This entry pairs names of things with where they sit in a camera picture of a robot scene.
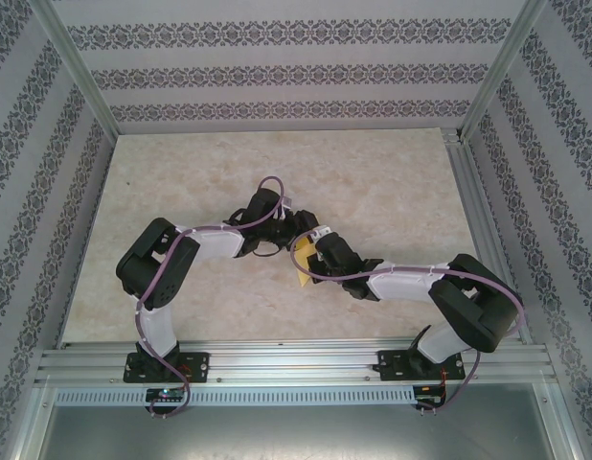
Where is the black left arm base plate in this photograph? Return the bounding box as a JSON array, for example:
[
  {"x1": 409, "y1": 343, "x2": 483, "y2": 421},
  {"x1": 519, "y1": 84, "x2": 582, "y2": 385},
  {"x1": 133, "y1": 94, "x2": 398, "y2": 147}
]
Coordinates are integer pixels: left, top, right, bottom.
[{"x1": 125, "y1": 352, "x2": 211, "y2": 384}]

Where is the aluminium side rail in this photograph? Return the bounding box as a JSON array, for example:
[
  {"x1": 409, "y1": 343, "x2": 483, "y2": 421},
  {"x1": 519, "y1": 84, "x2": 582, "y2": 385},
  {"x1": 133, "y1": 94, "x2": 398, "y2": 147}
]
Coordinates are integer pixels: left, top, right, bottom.
[{"x1": 442, "y1": 127, "x2": 535, "y2": 346}]

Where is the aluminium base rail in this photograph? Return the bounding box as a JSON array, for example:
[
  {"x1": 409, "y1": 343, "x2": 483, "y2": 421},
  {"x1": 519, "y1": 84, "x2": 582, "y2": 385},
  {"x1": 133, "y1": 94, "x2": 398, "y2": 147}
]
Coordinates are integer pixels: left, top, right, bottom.
[{"x1": 34, "y1": 337, "x2": 551, "y2": 385}]

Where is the grey sheet metal panel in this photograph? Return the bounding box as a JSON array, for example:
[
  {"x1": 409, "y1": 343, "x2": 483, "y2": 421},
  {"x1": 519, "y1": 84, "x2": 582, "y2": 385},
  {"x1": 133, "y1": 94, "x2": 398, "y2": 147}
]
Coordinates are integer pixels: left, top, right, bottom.
[{"x1": 34, "y1": 404, "x2": 578, "y2": 460}]

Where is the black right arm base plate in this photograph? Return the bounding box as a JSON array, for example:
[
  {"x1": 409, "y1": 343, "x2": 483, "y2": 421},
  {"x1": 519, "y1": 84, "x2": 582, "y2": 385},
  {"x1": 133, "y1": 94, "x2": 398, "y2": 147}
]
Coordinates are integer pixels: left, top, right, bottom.
[{"x1": 377, "y1": 349, "x2": 466, "y2": 383}]

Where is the slotted grey cable duct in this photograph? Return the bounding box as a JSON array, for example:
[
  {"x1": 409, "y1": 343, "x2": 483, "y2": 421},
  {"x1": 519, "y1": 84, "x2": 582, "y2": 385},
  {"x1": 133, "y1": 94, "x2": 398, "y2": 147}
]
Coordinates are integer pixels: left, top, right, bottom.
[{"x1": 54, "y1": 386, "x2": 417, "y2": 405}]

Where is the yellow cloth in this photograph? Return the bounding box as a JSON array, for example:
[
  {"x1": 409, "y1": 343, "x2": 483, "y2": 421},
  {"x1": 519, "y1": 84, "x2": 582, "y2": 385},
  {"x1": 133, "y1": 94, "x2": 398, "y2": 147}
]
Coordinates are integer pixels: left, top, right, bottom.
[{"x1": 294, "y1": 238, "x2": 322, "y2": 289}]

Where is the aluminium corner post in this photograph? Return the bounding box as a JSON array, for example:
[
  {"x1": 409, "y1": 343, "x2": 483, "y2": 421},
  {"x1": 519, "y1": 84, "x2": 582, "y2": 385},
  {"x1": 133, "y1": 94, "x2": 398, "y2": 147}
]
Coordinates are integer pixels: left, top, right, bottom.
[
  {"x1": 31, "y1": 0, "x2": 120, "y2": 139},
  {"x1": 460, "y1": 0, "x2": 550, "y2": 141}
]

